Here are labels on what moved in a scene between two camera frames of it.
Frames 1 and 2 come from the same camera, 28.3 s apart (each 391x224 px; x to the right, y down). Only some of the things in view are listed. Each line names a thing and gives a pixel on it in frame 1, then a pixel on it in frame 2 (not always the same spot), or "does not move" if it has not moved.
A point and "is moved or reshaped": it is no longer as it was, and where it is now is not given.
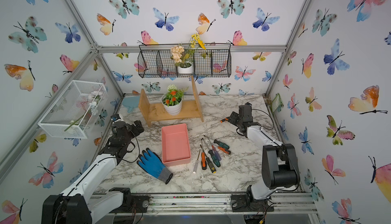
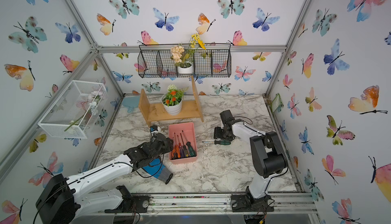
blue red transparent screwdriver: x=216 y=154 to x=180 y=149
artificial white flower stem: x=95 y=95 does not move
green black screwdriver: x=213 y=157 to x=191 y=151
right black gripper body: x=235 y=119 to x=219 y=132
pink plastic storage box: x=175 y=144 is moved or reshaped
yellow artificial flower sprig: x=195 y=38 does not move
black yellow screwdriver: x=210 y=163 to x=185 y=151
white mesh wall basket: x=77 y=113 does not move
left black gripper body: x=132 y=132 to x=167 y=146
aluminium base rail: x=283 y=202 does not move
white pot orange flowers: x=172 y=100 does not move
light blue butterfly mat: x=131 y=102 does not move
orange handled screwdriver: x=203 y=158 to x=177 y=147
